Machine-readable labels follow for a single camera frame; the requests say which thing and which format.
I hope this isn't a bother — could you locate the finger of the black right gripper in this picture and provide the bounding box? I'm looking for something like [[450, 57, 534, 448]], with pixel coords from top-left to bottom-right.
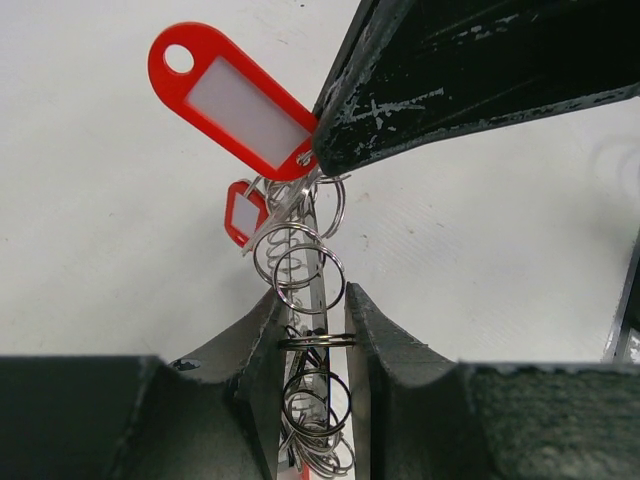
[[313, 0, 415, 130], [312, 0, 639, 175]]

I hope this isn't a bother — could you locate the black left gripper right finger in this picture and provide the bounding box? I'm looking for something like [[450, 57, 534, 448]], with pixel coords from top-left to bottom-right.
[[345, 283, 639, 479]]

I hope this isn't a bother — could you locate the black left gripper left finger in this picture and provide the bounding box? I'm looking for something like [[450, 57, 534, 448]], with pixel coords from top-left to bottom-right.
[[1, 292, 285, 479]]

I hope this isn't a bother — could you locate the red tag key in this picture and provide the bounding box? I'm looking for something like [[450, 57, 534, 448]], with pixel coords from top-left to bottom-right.
[[147, 20, 321, 259]]

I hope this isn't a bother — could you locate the aluminium mounting rail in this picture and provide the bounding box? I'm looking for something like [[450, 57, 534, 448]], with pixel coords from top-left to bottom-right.
[[602, 239, 639, 364]]

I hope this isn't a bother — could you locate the red key tag on ring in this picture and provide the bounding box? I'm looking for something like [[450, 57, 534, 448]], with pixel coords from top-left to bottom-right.
[[224, 179, 269, 247]]

